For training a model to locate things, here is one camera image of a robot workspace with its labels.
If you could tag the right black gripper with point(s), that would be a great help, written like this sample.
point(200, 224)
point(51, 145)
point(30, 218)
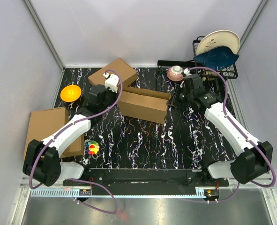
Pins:
point(171, 101)

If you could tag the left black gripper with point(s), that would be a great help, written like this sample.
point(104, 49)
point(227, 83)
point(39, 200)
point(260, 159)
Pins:
point(116, 95)

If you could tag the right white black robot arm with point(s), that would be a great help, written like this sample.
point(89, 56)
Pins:
point(253, 157)

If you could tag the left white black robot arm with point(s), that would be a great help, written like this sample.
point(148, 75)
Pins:
point(42, 161)

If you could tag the closed cardboard box back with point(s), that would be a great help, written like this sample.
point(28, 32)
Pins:
point(128, 74)

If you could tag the small cardboard box left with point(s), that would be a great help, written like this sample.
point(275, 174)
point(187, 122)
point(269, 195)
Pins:
point(75, 149)

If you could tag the large cardboard box left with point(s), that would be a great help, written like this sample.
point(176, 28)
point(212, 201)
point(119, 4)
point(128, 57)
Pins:
point(44, 123)

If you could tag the pink patterned bowl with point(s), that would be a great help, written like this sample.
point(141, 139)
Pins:
point(175, 73)

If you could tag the orange bowl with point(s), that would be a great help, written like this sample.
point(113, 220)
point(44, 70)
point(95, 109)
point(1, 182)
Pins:
point(70, 93)

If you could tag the beige cup in rack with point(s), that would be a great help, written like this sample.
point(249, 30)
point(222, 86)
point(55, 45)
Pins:
point(208, 76)

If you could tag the rainbow flower toy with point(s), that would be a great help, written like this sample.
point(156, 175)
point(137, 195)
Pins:
point(92, 147)

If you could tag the blue leaf plate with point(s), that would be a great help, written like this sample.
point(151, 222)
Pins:
point(217, 58)

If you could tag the cream floral plate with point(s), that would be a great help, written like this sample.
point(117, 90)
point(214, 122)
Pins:
point(219, 38)

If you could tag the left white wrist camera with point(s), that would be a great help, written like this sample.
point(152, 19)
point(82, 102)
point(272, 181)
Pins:
point(111, 82)

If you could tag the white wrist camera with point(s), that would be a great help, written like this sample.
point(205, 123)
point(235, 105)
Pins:
point(186, 72)
point(111, 82)

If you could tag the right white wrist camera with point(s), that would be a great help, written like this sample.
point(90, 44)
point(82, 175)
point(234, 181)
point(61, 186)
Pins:
point(186, 72)

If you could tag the black wire dish rack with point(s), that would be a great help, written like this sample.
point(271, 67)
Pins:
point(215, 85)

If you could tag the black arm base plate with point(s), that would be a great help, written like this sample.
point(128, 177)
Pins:
point(186, 177)

